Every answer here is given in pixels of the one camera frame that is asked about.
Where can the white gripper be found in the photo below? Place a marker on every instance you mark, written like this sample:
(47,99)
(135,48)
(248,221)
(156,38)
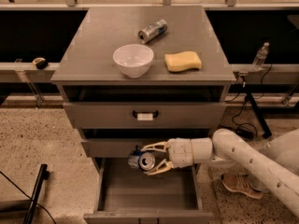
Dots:
(179,153)

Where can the blue pepsi can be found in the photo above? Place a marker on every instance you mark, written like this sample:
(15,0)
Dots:
(143,160)

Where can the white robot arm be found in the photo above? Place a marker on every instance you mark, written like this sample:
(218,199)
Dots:
(276,167)

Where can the bottom grey drawer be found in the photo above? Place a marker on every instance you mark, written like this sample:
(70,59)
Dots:
(127,196)

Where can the grey drawer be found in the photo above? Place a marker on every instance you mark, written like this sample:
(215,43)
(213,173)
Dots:
(202,148)
(127,196)
(144,115)

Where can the middle grey drawer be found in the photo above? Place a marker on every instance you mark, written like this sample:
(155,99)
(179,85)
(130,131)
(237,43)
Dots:
(202,148)

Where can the grey drawer cabinet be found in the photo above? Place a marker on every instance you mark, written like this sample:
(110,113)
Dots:
(88,74)

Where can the top grey drawer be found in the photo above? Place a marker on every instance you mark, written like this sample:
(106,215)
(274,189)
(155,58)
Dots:
(144,115)

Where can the silver can lying down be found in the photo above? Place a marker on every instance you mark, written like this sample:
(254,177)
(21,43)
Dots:
(152,31)

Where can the tan sneaker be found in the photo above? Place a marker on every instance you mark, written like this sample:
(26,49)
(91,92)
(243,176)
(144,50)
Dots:
(240,184)

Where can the yellow sponge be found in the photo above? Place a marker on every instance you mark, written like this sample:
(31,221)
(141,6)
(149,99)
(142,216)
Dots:
(182,61)

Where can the white ceramic bowl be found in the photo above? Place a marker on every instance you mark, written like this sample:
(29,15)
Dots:
(134,60)

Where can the black stand leg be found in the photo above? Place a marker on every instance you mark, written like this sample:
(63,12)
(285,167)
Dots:
(259,115)

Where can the clear plastic water bottle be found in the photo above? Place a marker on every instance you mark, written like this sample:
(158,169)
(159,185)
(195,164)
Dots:
(260,57)

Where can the black bar with cable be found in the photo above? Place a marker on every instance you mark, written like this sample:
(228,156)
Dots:
(29,205)

